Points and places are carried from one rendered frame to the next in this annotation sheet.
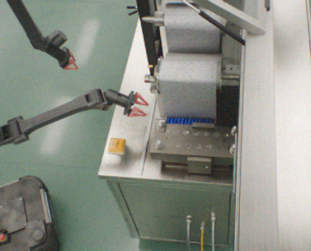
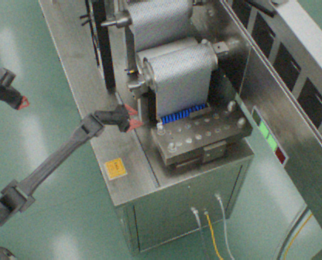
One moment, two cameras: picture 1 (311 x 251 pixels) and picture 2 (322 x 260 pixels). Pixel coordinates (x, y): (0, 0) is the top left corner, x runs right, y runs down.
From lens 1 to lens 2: 0.69 m
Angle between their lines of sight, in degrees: 22
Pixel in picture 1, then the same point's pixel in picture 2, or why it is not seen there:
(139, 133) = (129, 146)
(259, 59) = (303, 25)
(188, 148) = (200, 138)
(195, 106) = (188, 97)
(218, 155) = (231, 135)
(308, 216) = not seen: outside the picture
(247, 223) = not seen: outside the picture
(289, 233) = not seen: outside the picture
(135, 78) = (88, 93)
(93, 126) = (18, 166)
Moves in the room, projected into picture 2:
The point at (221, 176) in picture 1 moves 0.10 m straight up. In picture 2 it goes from (232, 153) to (235, 141)
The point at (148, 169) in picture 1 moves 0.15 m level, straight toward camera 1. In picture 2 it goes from (162, 177) to (187, 200)
